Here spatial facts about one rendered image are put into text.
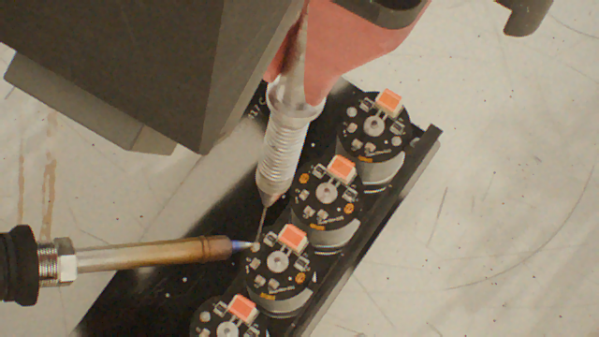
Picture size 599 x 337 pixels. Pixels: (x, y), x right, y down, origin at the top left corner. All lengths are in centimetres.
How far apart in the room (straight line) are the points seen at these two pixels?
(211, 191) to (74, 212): 5
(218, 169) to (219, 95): 30
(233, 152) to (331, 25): 22
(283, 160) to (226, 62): 19
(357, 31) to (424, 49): 24
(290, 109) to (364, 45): 8
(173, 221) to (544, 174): 14
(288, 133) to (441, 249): 14
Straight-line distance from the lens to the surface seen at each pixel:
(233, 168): 46
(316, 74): 29
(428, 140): 41
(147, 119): 17
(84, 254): 38
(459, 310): 46
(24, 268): 36
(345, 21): 25
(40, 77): 18
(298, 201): 40
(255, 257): 40
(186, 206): 46
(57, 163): 48
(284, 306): 41
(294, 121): 33
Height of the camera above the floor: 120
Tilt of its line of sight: 75 degrees down
